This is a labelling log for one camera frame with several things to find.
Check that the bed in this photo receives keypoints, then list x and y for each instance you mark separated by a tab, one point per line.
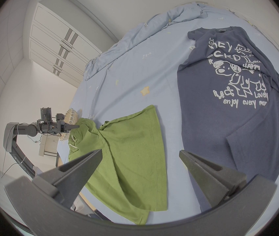
154	65

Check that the pale blue quilt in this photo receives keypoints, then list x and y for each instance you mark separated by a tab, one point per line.
134	36

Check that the round woven basket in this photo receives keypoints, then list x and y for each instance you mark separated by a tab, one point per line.
71	114

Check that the white wardrobe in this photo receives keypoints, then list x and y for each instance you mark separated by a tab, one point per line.
51	45

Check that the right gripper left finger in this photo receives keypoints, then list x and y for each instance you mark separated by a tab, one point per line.
78	181

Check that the dark blue printed T-shirt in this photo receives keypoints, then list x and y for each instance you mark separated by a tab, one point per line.
203	122

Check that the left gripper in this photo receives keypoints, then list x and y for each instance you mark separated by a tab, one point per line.
57	128

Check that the green shorts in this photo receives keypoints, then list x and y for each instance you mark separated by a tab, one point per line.
129	144

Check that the white chest of drawers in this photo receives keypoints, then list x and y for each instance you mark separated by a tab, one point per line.
47	144

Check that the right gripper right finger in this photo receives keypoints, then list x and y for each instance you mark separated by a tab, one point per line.
208	183

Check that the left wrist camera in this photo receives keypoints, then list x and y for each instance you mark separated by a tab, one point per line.
60	117

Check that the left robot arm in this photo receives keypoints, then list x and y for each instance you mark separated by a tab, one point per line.
9	136

